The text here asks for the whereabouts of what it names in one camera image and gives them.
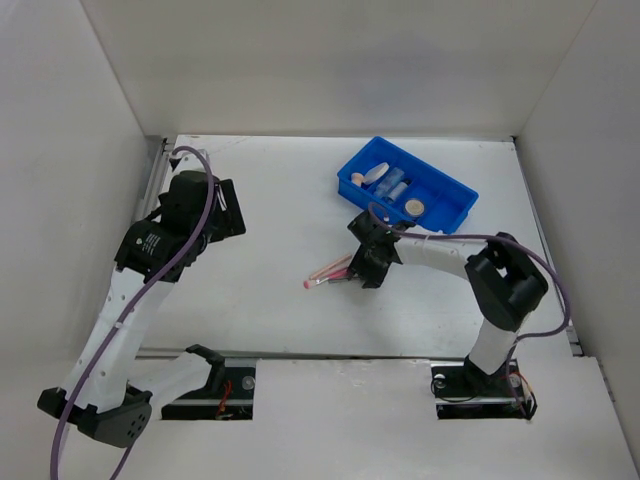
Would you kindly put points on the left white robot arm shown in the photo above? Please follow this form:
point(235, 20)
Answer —
point(107, 404)

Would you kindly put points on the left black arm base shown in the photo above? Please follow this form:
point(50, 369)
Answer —
point(227, 394)

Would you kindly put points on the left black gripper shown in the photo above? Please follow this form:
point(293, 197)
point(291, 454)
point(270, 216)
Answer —
point(229, 223)

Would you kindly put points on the pink brush black bristles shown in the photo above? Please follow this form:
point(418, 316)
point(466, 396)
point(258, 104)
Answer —
point(344, 272)

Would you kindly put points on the pink applicator brush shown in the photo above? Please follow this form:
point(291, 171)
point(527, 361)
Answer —
point(311, 283)

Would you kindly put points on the blue plastic organizer tray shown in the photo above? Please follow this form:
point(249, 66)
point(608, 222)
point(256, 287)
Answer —
point(448, 201)

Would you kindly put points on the round powder compact jar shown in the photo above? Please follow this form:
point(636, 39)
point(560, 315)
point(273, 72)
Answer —
point(414, 208)

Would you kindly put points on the round white powder puff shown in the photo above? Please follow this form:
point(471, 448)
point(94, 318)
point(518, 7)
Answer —
point(375, 173)

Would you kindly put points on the clear plastic bottle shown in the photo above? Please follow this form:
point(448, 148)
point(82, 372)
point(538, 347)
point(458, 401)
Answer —
point(388, 182)

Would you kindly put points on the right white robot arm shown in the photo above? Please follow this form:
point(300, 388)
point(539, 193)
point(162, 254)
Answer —
point(506, 284)

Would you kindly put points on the clear vial black cap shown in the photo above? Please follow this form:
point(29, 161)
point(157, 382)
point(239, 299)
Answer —
point(392, 196)

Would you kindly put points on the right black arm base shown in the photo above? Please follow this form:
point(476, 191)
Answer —
point(504, 395)

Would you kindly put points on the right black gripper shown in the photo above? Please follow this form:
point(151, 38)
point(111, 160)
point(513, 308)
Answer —
point(374, 277)

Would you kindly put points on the light pink stick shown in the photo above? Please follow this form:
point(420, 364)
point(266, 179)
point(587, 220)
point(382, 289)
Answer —
point(331, 267)

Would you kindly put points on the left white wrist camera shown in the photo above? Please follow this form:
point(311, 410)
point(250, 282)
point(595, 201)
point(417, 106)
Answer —
point(188, 161)

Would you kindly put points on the beige makeup sponge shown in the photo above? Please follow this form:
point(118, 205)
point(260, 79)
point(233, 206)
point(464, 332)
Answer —
point(358, 179)

